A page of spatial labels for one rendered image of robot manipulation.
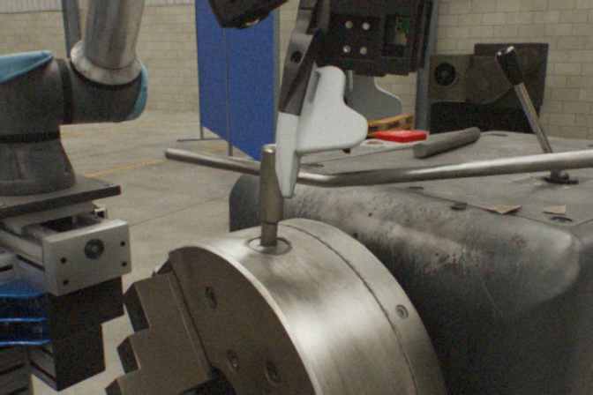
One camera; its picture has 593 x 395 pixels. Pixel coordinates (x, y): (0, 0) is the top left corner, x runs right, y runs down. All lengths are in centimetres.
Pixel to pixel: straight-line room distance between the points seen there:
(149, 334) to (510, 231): 32
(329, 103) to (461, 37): 1050
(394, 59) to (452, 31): 1055
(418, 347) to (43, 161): 76
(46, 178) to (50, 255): 16
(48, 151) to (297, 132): 74
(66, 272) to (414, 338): 63
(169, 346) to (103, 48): 61
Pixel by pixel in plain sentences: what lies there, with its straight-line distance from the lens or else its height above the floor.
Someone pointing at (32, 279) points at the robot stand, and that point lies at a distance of 105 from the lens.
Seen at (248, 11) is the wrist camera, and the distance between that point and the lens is 44.
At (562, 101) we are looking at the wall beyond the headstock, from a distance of 1054.
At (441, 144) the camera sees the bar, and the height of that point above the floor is 127.
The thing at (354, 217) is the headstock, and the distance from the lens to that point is 59.
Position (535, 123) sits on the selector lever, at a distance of 68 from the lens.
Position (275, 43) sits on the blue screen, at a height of 146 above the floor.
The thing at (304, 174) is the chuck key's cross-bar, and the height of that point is 130.
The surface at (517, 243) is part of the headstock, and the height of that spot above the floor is 125.
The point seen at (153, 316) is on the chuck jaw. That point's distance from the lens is 54.
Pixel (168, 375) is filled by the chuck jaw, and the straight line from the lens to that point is 53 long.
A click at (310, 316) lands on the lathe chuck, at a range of 44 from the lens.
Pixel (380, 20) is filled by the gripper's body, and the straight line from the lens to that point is 40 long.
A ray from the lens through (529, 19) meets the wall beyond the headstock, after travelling 1063.
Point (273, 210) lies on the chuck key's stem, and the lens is 48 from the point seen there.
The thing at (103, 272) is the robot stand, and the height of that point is 104.
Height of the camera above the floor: 140
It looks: 14 degrees down
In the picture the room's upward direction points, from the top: straight up
